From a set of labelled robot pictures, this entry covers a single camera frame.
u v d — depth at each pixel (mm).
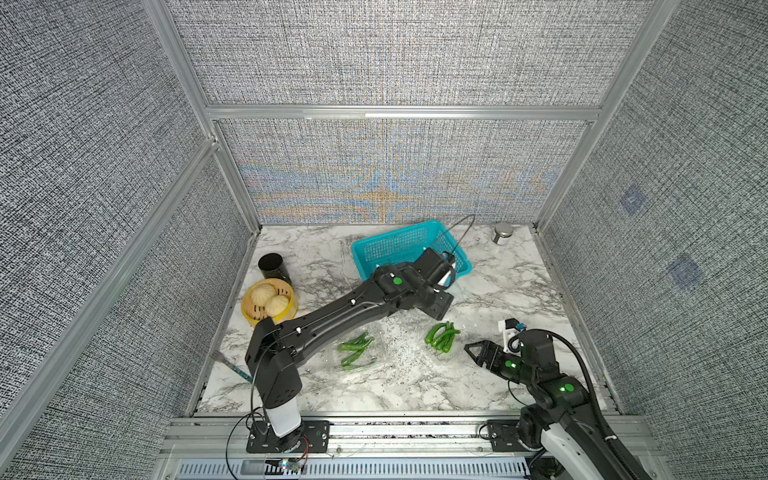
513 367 679
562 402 557
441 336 882
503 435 732
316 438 741
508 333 746
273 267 974
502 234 1104
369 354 878
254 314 929
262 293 949
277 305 893
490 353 714
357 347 859
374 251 1064
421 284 557
